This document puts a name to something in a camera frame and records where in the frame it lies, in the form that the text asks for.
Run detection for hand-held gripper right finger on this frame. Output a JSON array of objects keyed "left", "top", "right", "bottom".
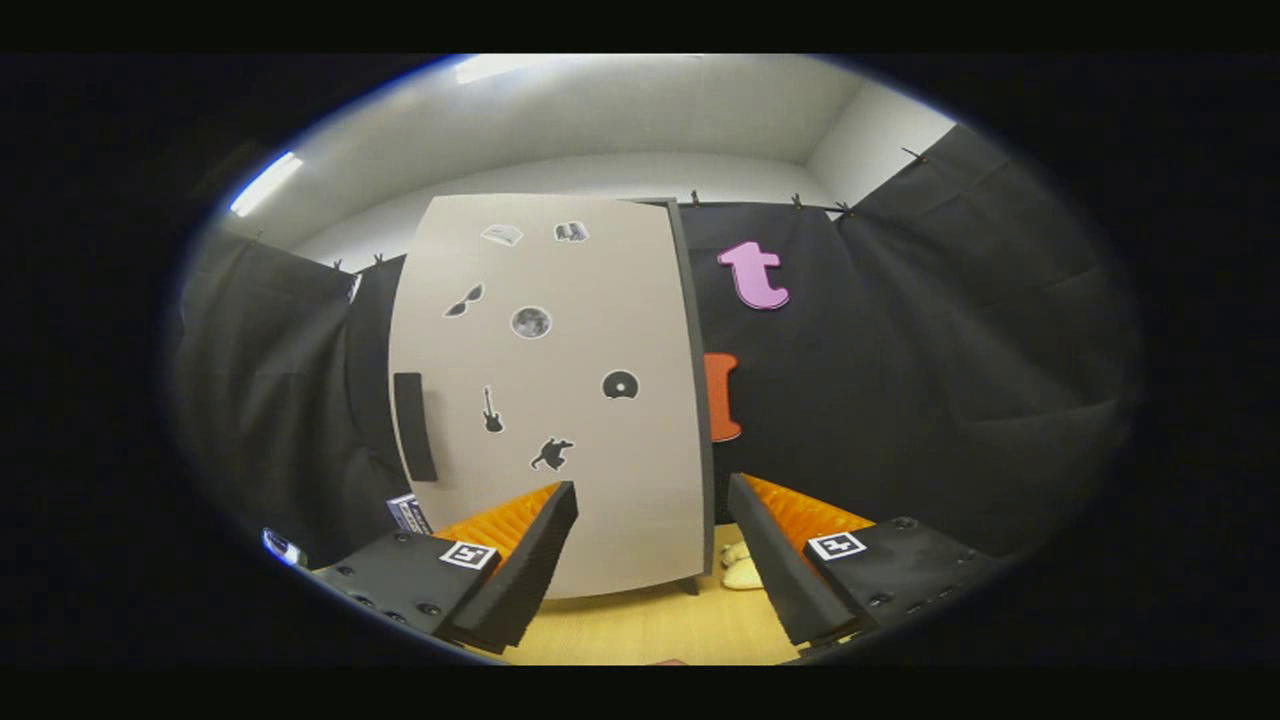
[{"left": 727, "top": 473, "right": 1004, "bottom": 648}]

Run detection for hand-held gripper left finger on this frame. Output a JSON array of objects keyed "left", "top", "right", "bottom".
[{"left": 312, "top": 481, "right": 580, "bottom": 657}]

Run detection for beige cabinet door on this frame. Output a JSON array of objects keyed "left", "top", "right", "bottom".
[{"left": 388, "top": 193, "right": 706, "bottom": 601}]

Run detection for white printed cards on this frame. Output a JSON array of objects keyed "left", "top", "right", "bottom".
[{"left": 386, "top": 492, "right": 433, "bottom": 536}]

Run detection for grey cabinet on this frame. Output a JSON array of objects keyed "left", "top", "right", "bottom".
[{"left": 640, "top": 197, "right": 717, "bottom": 596}]

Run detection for black backdrop cloth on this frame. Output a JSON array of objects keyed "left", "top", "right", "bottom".
[{"left": 170, "top": 122, "right": 1143, "bottom": 571}]

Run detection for black door handle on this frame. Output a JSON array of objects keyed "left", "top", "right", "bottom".
[{"left": 393, "top": 372, "right": 439, "bottom": 483}]

